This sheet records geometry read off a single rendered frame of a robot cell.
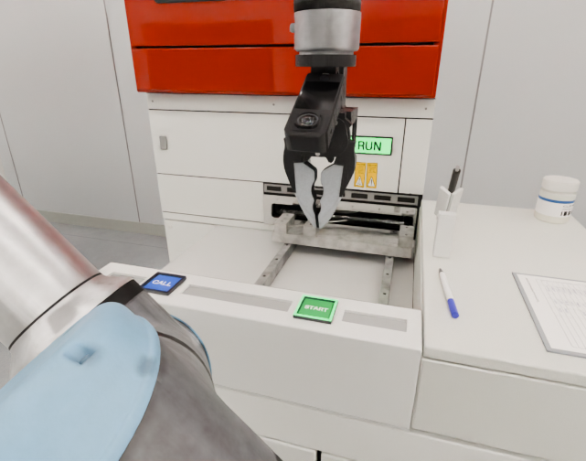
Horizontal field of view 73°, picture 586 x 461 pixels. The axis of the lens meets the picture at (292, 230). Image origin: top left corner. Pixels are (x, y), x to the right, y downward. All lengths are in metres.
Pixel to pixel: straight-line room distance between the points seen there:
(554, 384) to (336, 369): 0.26
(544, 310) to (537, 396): 0.14
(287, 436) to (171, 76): 0.93
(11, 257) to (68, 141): 3.36
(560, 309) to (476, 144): 1.98
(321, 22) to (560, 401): 0.52
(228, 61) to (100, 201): 2.70
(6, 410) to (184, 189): 1.14
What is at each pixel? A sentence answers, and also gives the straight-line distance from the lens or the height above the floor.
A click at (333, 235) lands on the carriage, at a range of 1.05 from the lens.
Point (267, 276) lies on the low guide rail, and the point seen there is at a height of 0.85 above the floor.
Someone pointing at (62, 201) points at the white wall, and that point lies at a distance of 3.96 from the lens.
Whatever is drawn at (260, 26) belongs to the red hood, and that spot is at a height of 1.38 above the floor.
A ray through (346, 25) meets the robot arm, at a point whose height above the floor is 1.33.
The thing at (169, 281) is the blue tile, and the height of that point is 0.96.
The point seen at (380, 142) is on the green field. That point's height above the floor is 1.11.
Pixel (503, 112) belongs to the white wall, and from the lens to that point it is 2.60.
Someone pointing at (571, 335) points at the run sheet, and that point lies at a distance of 0.65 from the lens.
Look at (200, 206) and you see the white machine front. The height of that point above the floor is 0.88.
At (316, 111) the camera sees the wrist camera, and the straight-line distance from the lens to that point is 0.43.
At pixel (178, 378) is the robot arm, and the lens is 0.22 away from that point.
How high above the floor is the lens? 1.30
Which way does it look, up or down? 23 degrees down
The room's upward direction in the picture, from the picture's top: straight up
